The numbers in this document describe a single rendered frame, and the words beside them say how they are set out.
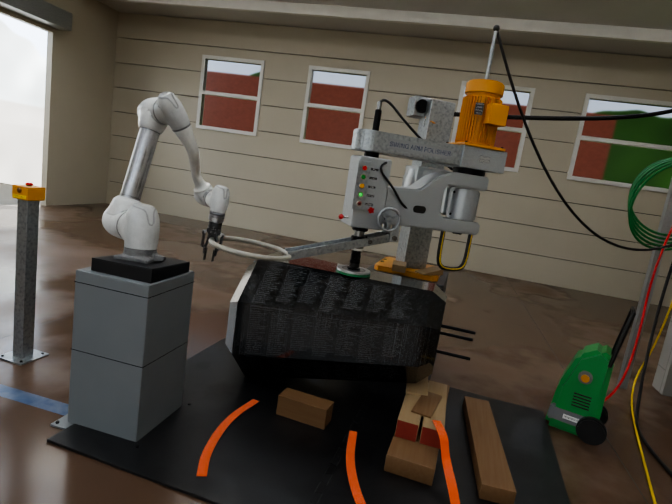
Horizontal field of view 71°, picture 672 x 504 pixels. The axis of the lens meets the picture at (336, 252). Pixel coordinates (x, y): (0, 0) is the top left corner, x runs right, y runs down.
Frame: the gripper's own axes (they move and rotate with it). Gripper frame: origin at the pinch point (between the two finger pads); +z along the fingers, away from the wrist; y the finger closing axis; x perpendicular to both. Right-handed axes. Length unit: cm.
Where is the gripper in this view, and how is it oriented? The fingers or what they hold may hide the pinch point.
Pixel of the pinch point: (209, 255)
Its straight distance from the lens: 286.3
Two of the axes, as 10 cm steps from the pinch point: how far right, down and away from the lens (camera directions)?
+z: -2.2, 9.6, 1.5
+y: 9.7, 2.2, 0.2
